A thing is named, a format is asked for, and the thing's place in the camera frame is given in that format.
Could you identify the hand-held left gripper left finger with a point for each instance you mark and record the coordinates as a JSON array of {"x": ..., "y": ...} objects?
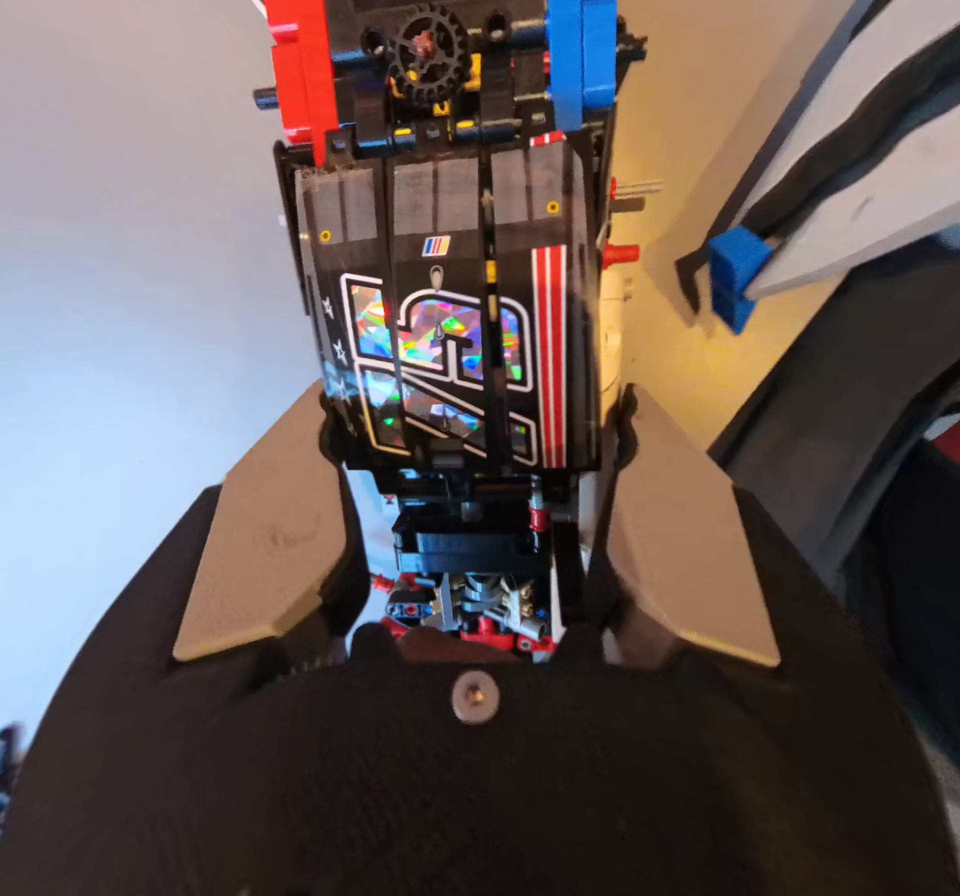
[{"x": 270, "y": 544}]

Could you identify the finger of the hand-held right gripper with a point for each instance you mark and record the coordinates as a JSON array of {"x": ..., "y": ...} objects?
[
  {"x": 840, "y": 86},
  {"x": 877, "y": 221}
]

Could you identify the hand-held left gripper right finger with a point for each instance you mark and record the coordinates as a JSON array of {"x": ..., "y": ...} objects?
[{"x": 690, "y": 551}]

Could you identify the toy brick car model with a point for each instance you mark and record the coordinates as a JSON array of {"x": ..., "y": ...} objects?
[{"x": 450, "y": 236}]

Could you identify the person's grey pants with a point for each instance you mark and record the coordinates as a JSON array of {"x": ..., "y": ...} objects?
[{"x": 840, "y": 424}]

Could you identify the clear plastic badge holder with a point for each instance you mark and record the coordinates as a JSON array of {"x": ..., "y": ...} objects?
[{"x": 943, "y": 435}]

